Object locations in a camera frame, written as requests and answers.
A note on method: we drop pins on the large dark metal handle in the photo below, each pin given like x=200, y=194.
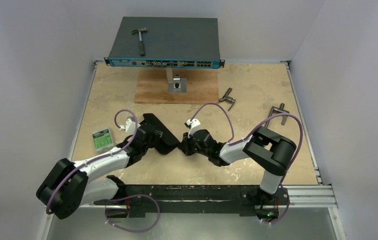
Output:
x=279, y=110

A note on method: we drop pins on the black zip tool case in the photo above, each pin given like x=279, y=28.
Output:
x=167, y=142

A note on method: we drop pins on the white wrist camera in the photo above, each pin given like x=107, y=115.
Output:
x=193, y=126
x=130, y=125

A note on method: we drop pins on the steel claw hammer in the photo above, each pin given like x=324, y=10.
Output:
x=140, y=32

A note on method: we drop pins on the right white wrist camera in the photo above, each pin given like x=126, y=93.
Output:
x=193, y=126

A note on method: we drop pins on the brown wooden board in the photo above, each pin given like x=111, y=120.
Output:
x=153, y=86

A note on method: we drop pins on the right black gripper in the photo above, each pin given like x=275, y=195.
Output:
x=191, y=144

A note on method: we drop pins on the green clear plastic box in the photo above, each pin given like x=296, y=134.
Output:
x=103, y=140

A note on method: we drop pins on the grey metal stand bracket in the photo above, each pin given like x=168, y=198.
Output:
x=176, y=83

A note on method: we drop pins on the blue rack network switch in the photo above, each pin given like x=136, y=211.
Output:
x=170, y=42

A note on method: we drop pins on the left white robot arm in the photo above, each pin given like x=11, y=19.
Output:
x=63, y=189

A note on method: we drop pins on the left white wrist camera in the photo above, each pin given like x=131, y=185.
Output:
x=130, y=125

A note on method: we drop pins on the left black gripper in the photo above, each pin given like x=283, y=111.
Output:
x=152, y=141

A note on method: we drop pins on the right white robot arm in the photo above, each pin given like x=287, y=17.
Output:
x=272, y=151

